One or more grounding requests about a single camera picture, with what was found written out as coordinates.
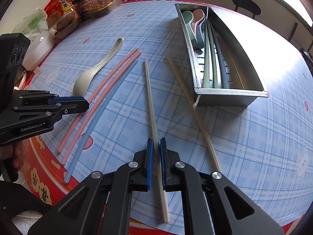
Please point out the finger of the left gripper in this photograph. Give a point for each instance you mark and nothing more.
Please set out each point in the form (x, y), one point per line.
(55, 100)
(60, 108)

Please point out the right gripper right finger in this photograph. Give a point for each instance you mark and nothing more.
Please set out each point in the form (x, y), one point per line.
(212, 204)

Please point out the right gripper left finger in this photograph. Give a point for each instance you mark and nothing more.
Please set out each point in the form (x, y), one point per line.
(101, 203)

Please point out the pink chopstick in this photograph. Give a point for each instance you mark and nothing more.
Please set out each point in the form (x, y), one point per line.
(113, 77)
(81, 128)

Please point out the beige chopstick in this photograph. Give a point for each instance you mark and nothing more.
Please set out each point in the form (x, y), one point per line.
(196, 114)
(162, 193)

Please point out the green chopstick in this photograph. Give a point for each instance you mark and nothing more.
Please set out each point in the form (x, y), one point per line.
(213, 57)
(206, 60)

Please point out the dark blue chopstick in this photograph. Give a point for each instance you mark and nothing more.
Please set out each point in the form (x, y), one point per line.
(222, 66)

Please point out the green spoon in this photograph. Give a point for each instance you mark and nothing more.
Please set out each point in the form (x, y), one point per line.
(188, 19)

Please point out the blue spoon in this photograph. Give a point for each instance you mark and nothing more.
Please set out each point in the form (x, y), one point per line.
(200, 33)

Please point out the pink spoon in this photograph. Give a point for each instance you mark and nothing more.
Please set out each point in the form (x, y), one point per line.
(198, 15)

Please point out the person's left hand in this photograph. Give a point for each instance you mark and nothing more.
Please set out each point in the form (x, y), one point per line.
(15, 152)

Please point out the beige spoon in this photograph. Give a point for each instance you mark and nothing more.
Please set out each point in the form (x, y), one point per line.
(84, 80)

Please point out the white plastic container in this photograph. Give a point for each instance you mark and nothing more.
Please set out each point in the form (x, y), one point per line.
(38, 50)

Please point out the blue plaid tablecloth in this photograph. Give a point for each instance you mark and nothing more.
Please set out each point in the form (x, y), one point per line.
(265, 149)

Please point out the packaged bread bag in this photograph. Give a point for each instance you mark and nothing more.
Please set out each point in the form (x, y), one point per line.
(67, 24)

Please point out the red snack bag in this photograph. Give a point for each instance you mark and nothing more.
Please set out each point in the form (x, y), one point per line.
(56, 8)

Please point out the clear box of nuts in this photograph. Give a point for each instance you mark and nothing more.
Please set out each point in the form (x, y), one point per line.
(97, 8)

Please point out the metal utensil tray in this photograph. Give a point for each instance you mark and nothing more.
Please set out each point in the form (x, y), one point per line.
(244, 82)

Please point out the black round stool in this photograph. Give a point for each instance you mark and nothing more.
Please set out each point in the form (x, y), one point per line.
(247, 5)

